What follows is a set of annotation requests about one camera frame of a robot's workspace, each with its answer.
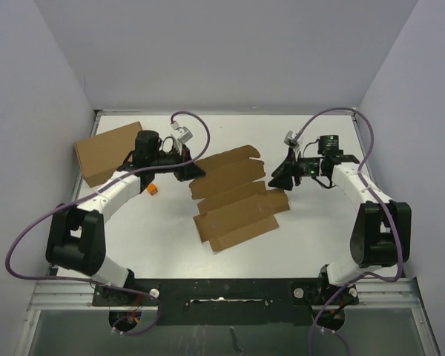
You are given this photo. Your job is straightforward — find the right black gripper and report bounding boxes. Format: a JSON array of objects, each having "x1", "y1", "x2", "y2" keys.
[{"x1": 268, "y1": 147, "x2": 324, "y2": 191}]

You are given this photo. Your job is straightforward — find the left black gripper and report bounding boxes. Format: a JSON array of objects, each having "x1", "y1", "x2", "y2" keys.
[{"x1": 151, "y1": 143, "x2": 205, "y2": 181}]

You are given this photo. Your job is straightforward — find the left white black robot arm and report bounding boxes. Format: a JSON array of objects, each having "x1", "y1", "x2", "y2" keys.
[{"x1": 45, "y1": 127, "x2": 205, "y2": 305}]

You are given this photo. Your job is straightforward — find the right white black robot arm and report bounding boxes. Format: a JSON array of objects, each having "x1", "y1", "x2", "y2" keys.
[{"x1": 269, "y1": 132, "x2": 412, "y2": 303}]

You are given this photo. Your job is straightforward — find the closed brown cardboard box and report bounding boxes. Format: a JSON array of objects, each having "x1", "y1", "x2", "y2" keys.
[{"x1": 74, "y1": 122, "x2": 142, "y2": 188}]

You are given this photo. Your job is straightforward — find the small orange cube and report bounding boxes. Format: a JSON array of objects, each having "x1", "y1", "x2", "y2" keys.
[{"x1": 146, "y1": 183, "x2": 158, "y2": 196}]

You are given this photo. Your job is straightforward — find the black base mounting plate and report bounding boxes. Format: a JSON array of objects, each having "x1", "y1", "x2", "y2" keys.
[{"x1": 92, "y1": 277, "x2": 359, "y2": 331}]

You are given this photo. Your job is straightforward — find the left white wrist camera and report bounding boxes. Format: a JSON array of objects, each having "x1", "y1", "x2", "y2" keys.
[{"x1": 171, "y1": 122, "x2": 193, "y2": 150}]

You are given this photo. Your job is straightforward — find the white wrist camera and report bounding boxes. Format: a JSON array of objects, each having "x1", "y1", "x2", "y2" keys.
[
  {"x1": 171, "y1": 122, "x2": 193, "y2": 150},
  {"x1": 283, "y1": 131, "x2": 303, "y2": 154}
]

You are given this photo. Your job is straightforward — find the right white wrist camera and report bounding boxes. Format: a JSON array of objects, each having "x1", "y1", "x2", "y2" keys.
[{"x1": 283, "y1": 131, "x2": 303, "y2": 154}]

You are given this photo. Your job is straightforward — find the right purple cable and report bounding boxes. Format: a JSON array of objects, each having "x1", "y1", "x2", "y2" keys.
[{"x1": 292, "y1": 107, "x2": 406, "y2": 356}]

